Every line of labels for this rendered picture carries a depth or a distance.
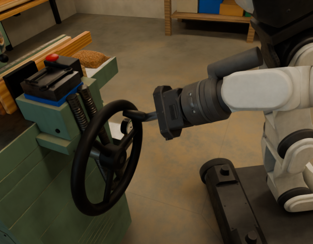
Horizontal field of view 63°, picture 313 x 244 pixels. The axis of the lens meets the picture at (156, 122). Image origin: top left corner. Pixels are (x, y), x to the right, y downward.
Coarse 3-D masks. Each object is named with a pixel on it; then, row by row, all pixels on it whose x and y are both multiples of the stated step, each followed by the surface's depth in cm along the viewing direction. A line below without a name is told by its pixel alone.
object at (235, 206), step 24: (216, 168) 133; (240, 168) 137; (264, 168) 137; (216, 192) 125; (240, 192) 124; (264, 192) 125; (216, 216) 127; (240, 216) 114; (264, 216) 116; (288, 216) 115; (312, 216) 114; (240, 240) 104; (264, 240) 106; (288, 240) 107; (312, 240) 107
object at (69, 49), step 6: (78, 36) 91; (84, 36) 92; (90, 36) 95; (72, 42) 87; (78, 42) 90; (84, 42) 93; (90, 42) 96; (60, 48) 84; (66, 48) 85; (72, 48) 88; (78, 48) 91; (60, 54) 83; (66, 54) 86; (72, 54) 88
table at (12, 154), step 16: (112, 64) 85; (16, 112) 64; (0, 128) 60; (16, 128) 59; (32, 128) 60; (0, 144) 55; (16, 144) 57; (32, 144) 61; (48, 144) 60; (64, 144) 58; (0, 160) 54; (16, 160) 58; (0, 176) 55
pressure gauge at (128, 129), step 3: (123, 120) 93; (126, 120) 92; (129, 120) 92; (123, 123) 92; (126, 123) 92; (129, 123) 93; (123, 126) 92; (126, 126) 91; (129, 126) 93; (132, 126) 95; (120, 129) 93; (123, 129) 92; (126, 129) 91; (129, 129) 94; (123, 132) 93; (126, 132) 92; (126, 135) 97
